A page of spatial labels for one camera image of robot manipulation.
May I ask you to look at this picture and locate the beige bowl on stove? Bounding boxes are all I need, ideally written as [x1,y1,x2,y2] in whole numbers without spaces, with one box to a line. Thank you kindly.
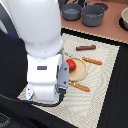
[121,7,128,30]

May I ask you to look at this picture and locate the beige round plate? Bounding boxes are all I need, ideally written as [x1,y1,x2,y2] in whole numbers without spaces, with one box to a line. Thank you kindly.
[69,58,87,81]

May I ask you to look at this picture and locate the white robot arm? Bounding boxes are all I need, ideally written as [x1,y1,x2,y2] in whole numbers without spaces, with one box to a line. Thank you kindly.
[0,0,68,104]

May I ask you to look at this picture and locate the red toy tomato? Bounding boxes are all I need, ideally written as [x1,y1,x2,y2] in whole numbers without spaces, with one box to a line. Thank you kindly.
[66,59,77,73]

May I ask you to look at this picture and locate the beige woven placemat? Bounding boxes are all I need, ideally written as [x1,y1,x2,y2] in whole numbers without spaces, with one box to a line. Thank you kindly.
[17,33,121,128]

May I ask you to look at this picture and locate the knife with wooden handle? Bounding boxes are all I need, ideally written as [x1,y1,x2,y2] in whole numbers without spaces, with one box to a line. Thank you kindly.
[62,51,103,66]

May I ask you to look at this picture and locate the brown toy sausage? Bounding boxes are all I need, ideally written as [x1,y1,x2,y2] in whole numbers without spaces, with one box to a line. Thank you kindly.
[76,45,96,51]

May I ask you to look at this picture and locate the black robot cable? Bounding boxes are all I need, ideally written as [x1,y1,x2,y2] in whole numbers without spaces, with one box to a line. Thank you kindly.
[0,87,66,108]

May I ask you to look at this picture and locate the fork with wooden handle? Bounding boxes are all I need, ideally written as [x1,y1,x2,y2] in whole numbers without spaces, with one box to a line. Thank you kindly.
[69,81,90,92]

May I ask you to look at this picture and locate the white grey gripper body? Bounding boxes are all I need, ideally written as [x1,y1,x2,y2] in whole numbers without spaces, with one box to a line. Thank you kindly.
[27,54,69,103]

